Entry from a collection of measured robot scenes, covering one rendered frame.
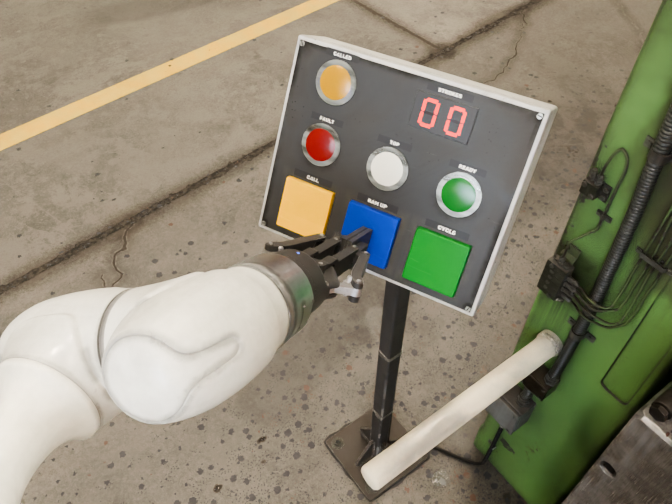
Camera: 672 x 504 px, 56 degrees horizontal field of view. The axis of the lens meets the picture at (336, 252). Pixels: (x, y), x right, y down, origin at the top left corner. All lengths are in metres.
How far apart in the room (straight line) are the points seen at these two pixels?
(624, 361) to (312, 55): 0.73
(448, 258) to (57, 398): 0.49
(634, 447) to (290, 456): 1.05
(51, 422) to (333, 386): 1.35
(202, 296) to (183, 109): 2.33
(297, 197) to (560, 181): 1.76
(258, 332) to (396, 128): 0.39
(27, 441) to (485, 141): 0.58
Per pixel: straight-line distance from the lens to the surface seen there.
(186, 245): 2.23
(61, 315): 0.61
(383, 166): 0.83
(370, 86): 0.83
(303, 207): 0.88
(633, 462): 0.97
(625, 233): 0.99
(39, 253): 2.38
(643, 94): 0.91
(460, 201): 0.80
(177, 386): 0.48
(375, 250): 0.85
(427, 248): 0.83
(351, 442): 1.78
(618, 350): 1.17
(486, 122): 0.79
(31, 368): 0.59
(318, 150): 0.86
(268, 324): 0.53
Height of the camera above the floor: 1.65
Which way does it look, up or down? 50 degrees down
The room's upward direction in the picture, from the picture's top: straight up
